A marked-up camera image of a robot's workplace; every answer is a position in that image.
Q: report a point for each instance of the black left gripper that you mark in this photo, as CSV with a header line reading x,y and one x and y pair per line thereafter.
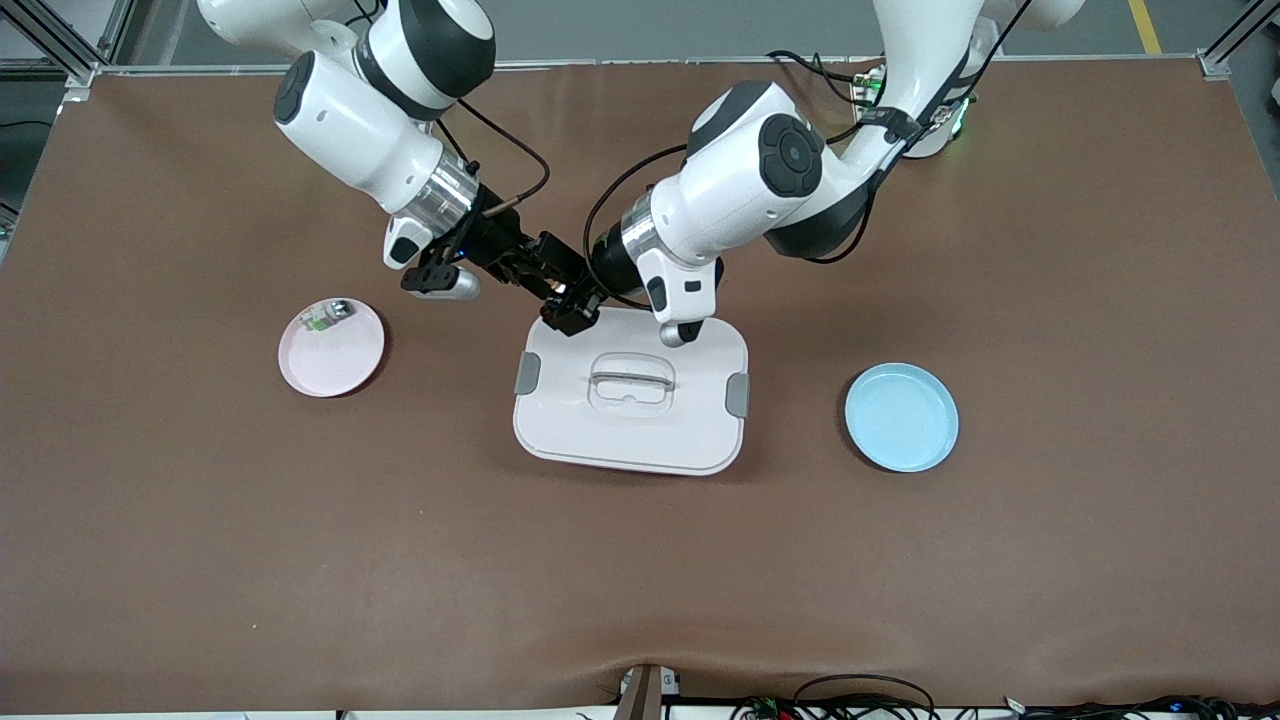
x,y
603,275

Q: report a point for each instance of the brown table mat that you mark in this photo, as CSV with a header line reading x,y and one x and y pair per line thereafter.
x,y
300,550

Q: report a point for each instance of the light blue round plate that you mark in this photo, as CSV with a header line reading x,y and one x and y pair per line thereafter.
x,y
900,417

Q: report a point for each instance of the small white green-labelled component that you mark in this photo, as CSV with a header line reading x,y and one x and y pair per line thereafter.
x,y
328,315

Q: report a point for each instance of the aluminium frame profile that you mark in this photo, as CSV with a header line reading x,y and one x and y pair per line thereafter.
x,y
1235,50
60,45

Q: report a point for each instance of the white lidded container grey latches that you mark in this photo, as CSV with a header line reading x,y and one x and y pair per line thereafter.
x,y
630,420

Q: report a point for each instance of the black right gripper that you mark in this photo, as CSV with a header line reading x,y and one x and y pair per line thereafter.
x,y
494,244

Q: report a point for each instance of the pale pink round plate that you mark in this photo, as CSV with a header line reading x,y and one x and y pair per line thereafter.
x,y
330,355

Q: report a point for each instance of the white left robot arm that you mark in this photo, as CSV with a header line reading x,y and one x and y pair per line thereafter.
x,y
740,190

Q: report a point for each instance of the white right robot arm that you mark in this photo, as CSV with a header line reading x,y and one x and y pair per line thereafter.
x,y
340,120

